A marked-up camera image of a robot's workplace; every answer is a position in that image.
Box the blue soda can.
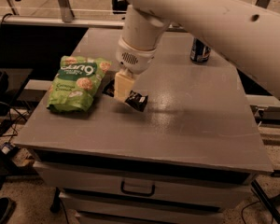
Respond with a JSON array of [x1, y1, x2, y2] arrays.
[[190, 38, 211, 63]]

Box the black drawer handle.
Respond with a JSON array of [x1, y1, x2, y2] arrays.
[[120, 181, 156, 197]]

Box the grey drawer cabinet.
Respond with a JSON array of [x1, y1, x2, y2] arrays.
[[16, 32, 273, 224]]

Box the black rxbar chocolate bar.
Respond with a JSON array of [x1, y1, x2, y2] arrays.
[[103, 79, 148, 112]]

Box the metal railing post left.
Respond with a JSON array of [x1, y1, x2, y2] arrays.
[[58, 0, 75, 22]]

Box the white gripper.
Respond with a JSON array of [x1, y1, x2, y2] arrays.
[[114, 37, 156, 103]]

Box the green rice chip bag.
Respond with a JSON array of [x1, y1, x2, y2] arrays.
[[47, 56, 111, 113]]

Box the black floor cables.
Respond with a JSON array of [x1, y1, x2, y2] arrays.
[[0, 98, 31, 147]]

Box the black shoe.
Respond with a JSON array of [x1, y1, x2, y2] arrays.
[[0, 197, 15, 224]]

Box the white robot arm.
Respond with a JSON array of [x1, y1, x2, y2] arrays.
[[116, 0, 280, 100]]

